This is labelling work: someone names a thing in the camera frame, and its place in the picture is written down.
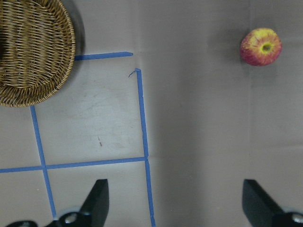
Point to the red yellow apple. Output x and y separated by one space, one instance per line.
260 47

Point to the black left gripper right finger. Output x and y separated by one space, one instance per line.
262 211

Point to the woven wicker basket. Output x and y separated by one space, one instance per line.
37 50

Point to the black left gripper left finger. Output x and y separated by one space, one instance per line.
93 212

